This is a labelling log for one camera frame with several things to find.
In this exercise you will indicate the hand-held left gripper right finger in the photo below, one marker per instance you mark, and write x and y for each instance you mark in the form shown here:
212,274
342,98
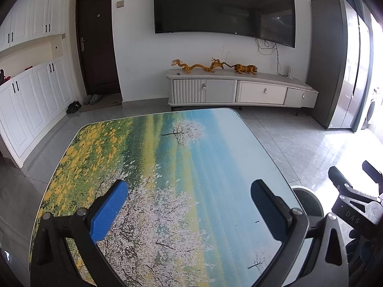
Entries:
269,212

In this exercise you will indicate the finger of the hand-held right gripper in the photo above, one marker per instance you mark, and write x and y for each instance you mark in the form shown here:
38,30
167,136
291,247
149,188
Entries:
338,178
374,173

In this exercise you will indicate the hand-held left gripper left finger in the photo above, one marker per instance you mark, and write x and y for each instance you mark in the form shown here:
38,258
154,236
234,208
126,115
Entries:
109,209

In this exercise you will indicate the white round trash bin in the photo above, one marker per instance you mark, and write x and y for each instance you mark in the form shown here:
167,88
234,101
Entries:
311,200

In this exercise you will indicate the white washing machine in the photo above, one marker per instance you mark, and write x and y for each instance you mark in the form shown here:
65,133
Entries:
370,110

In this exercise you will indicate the brown doormat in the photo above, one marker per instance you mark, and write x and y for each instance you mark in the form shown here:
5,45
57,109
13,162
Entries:
110,101

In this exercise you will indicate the black sneakers pair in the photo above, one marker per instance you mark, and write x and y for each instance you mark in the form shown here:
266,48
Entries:
73,107

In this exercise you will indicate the grey slipper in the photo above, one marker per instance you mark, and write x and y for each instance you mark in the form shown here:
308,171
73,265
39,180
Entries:
87,100
96,98

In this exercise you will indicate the grey double door refrigerator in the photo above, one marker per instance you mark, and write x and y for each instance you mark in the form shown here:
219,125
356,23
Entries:
329,65

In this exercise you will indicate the white television cabinet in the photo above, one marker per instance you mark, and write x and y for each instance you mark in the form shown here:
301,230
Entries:
260,91

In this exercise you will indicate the white power strip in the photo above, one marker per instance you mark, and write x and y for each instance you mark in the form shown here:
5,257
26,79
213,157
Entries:
290,71

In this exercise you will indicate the white built-in cabinet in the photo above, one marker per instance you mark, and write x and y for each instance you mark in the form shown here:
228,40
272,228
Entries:
30,104

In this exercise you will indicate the golden tiger figurine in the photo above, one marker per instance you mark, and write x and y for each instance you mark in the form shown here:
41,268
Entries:
245,69

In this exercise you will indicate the dark brown entrance door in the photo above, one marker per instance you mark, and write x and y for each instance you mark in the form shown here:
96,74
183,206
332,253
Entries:
95,50

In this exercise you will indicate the small red item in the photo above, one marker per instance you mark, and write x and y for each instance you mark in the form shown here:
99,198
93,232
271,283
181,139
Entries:
28,67

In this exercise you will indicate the golden dragon figurine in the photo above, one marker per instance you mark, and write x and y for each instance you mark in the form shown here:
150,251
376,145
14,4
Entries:
194,66

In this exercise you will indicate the black handbag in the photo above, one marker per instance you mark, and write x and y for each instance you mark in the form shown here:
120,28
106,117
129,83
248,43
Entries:
3,77

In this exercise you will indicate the grey blue curtain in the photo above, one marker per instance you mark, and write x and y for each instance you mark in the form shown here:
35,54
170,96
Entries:
351,3

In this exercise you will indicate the black wall television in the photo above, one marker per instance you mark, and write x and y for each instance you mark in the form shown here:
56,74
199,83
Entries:
224,9

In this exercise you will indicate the beige wall switch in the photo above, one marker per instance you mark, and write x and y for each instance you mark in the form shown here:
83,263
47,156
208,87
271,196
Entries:
119,4

